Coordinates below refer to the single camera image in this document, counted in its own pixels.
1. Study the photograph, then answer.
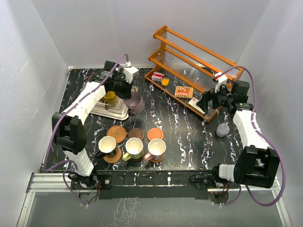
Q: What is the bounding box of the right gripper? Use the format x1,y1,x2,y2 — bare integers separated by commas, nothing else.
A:
196,82,234,112

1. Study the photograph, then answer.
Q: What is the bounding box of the yellow cup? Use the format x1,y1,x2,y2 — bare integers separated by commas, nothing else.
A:
103,91,118,106

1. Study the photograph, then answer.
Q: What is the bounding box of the purple cup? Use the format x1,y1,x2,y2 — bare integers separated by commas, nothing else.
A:
124,91,144,115

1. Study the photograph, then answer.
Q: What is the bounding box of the woven rattan coaster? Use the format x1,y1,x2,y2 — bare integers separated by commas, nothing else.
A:
103,147,123,164
107,125,126,143

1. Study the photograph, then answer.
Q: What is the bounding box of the dark wood coaster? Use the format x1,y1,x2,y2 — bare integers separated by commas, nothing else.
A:
130,149,145,162
128,128,144,140

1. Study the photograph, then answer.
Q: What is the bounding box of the light wood coaster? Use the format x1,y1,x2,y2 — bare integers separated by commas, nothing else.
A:
147,128,164,141
150,155,165,163

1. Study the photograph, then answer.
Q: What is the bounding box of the pale green cup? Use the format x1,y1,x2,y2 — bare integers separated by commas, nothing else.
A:
122,138,144,161

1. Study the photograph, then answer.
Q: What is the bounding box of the black cup white inside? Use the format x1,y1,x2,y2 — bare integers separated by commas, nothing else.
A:
96,136,118,158

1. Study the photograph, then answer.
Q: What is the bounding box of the pink cup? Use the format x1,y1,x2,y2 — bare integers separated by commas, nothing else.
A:
143,139,166,161

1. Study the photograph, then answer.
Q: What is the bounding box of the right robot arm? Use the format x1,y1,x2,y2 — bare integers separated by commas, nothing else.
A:
189,80,280,188

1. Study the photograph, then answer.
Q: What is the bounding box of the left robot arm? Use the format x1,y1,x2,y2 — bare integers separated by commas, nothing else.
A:
51,61,139,189

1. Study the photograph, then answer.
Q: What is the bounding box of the white stapler box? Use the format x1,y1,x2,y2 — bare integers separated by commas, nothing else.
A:
188,97,209,115

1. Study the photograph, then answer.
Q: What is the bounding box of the orange spiral notebook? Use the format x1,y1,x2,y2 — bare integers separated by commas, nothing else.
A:
174,86,194,99

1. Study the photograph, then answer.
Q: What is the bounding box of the metal tray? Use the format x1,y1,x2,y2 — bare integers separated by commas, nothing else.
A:
90,97,130,121

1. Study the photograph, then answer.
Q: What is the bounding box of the red white small box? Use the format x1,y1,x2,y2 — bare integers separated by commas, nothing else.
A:
151,72,165,82

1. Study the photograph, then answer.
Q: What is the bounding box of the wooden shelf rack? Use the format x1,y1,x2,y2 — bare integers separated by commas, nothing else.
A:
145,26,243,122

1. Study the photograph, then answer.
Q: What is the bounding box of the small orange box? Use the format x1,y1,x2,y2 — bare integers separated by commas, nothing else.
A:
161,78,170,87

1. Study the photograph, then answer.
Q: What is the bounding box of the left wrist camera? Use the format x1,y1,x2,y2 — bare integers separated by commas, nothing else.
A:
123,61,139,84

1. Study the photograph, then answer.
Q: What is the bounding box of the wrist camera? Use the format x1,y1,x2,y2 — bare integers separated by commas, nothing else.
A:
123,61,139,84
213,72,228,93

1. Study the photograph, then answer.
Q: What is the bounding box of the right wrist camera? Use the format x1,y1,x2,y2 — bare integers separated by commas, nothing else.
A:
213,72,228,93

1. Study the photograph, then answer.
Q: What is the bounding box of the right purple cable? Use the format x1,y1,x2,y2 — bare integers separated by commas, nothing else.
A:
212,65,287,208

